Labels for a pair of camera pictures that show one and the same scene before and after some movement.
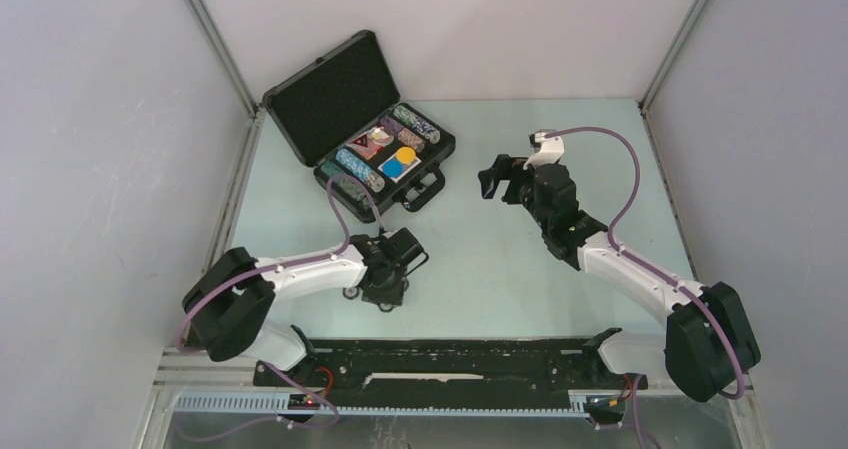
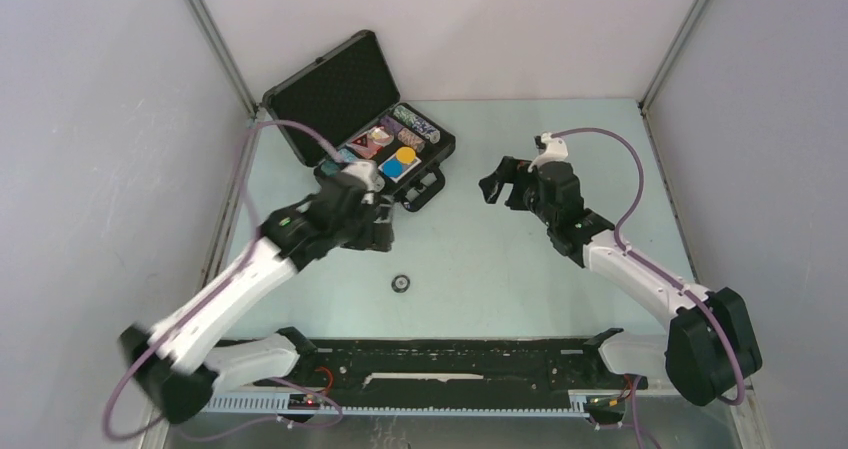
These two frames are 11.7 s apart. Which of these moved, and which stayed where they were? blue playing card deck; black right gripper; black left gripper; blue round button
Moved: black left gripper
Stayed: blue playing card deck; black right gripper; blue round button
